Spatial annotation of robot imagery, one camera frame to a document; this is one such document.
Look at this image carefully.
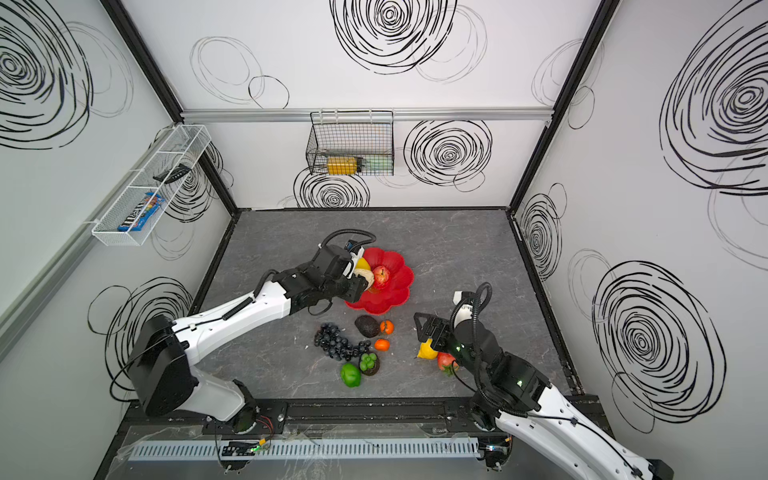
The blue candy packet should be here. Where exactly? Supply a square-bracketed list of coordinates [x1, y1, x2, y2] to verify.
[117, 192, 165, 232]

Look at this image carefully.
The yellow fake lemon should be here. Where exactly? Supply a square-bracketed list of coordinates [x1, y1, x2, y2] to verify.
[356, 258, 372, 271]

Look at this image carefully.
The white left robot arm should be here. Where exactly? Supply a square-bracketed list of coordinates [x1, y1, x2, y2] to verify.
[125, 244, 370, 422]

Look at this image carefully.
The orange fake tangerine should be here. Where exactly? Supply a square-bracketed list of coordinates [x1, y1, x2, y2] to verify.
[374, 339, 390, 351]
[380, 320, 394, 335]

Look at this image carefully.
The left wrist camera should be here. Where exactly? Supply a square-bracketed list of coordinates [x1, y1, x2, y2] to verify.
[344, 240, 365, 257]

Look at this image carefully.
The white wire wall shelf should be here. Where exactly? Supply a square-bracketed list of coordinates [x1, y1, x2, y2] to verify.
[91, 125, 211, 247]

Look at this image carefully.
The black remote control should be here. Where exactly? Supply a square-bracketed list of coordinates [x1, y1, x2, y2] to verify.
[153, 164, 191, 185]

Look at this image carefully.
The yellow box in basket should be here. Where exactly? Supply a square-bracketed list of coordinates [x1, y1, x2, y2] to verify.
[326, 156, 362, 176]

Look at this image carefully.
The black wire wall basket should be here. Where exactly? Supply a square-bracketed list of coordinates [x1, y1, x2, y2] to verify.
[305, 109, 395, 175]

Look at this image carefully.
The lower orange fake tangerine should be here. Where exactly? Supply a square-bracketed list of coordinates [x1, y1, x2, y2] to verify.
[374, 339, 390, 351]

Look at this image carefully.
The green fake pepper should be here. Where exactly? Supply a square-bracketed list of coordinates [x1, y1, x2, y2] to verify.
[340, 363, 362, 388]

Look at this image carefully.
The white slotted cable duct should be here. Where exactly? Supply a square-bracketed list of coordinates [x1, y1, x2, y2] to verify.
[128, 438, 481, 462]

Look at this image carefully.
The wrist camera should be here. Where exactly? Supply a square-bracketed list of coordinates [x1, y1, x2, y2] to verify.
[450, 291, 477, 328]
[344, 240, 365, 257]

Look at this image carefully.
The small yellow fake pear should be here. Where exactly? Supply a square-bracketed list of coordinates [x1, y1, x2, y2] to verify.
[417, 339, 439, 360]

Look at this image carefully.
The dark fake avocado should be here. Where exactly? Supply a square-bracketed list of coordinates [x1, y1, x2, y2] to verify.
[354, 315, 381, 338]

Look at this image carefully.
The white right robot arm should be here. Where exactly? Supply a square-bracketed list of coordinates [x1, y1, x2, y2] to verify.
[414, 313, 674, 479]

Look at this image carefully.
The red flower-shaped fruit bowl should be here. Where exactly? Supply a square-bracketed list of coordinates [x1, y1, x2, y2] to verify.
[346, 248, 415, 315]

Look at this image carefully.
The red fake apple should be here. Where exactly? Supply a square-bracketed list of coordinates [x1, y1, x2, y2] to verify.
[372, 265, 391, 289]

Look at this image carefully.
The green fake mangosteen half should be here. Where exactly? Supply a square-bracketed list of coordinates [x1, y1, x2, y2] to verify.
[358, 353, 380, 376]

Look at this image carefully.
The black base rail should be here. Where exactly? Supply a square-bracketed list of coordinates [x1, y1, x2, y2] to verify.
[122, 395, 607, 434]

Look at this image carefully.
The dark fake grape bunch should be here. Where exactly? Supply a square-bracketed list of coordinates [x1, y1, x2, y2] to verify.
[313, 323, 372, 362]

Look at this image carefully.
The green box in basket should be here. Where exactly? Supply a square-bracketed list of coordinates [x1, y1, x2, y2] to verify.
[360, 154, 394, 176]

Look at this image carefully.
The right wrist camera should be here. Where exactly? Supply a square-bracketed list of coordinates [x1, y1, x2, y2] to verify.
[450, 291, 477, 328]

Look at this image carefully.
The upper orange fake tangerine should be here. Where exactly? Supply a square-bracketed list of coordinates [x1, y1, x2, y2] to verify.
[380, 320, 394, 335]

